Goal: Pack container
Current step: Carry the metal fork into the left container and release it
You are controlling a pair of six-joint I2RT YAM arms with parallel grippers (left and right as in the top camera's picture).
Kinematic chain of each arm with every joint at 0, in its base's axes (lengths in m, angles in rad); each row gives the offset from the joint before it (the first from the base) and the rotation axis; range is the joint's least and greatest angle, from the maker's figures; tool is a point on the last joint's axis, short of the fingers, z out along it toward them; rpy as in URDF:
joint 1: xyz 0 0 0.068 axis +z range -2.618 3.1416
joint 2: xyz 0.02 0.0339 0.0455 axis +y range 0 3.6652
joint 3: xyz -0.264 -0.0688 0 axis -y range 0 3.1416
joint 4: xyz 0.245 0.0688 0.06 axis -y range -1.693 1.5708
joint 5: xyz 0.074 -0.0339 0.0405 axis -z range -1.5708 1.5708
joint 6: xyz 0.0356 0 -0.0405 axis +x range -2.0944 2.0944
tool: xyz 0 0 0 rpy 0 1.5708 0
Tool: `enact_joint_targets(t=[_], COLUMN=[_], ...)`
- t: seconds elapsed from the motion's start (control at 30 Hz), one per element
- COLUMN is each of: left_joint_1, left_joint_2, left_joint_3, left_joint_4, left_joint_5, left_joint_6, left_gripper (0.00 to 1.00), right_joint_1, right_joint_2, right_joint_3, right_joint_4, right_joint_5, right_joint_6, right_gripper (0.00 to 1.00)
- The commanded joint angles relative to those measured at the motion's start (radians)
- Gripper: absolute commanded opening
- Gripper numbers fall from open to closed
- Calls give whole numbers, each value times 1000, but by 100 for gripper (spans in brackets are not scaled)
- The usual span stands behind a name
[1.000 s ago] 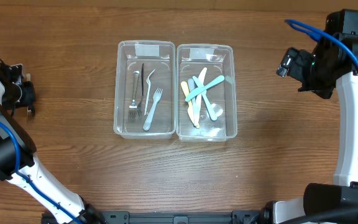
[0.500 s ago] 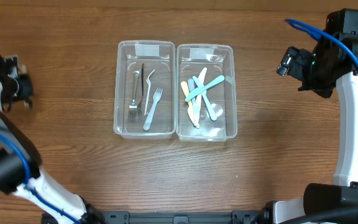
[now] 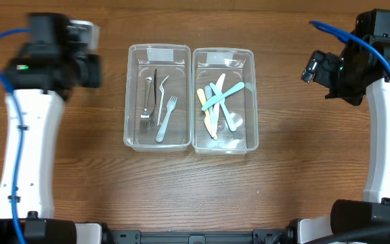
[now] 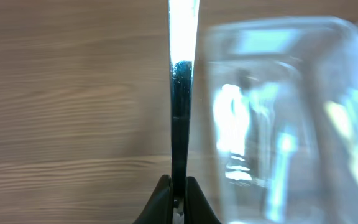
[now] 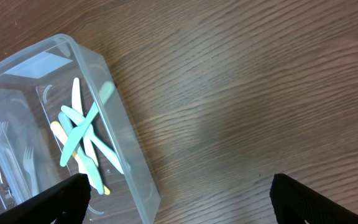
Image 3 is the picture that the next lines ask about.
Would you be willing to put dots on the pale grey-blue plastic knife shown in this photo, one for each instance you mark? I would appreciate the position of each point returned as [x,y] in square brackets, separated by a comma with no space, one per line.
[208,93]

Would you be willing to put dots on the yellow plastic knife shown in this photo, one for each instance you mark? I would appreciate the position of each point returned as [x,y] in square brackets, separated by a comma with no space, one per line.
[207,119]

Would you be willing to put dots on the white plastic knife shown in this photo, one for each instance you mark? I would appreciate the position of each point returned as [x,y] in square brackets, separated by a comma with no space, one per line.
[216,107]

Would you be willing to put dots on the light blue plastic knife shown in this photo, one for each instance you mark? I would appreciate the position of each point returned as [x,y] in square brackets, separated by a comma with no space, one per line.
[229,120]

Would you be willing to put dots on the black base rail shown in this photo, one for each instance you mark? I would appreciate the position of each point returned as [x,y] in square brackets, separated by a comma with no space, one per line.
[266,236]

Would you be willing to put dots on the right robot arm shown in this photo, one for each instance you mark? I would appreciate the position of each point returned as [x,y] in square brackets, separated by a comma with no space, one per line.
[362,71]

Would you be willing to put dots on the clear right plastic container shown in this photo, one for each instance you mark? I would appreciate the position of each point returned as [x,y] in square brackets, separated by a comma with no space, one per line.
[208,64]

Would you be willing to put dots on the white rounded plastic fork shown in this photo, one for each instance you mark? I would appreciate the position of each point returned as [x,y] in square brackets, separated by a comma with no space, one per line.
[171,104]

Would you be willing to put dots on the clear plastic container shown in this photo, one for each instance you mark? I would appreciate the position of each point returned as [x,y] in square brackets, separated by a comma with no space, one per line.
[208,64]
[158,61]

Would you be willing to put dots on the clear left plastic container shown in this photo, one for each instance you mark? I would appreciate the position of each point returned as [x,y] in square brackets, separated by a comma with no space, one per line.
[158,61]

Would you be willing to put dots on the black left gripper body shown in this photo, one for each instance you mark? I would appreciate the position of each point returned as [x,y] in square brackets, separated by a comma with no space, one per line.
[91,71]

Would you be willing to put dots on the large metal fork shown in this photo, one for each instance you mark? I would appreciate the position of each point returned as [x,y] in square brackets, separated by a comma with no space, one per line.
[145,118]

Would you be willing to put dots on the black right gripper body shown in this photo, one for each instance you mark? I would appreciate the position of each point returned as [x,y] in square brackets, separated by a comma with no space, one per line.
[341,91]

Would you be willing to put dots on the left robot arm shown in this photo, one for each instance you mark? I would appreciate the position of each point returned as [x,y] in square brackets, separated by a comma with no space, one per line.
[37,85]

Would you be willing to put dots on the mint green plastic knife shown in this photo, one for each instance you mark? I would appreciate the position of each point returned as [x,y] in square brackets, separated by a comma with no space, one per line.
[217,98]

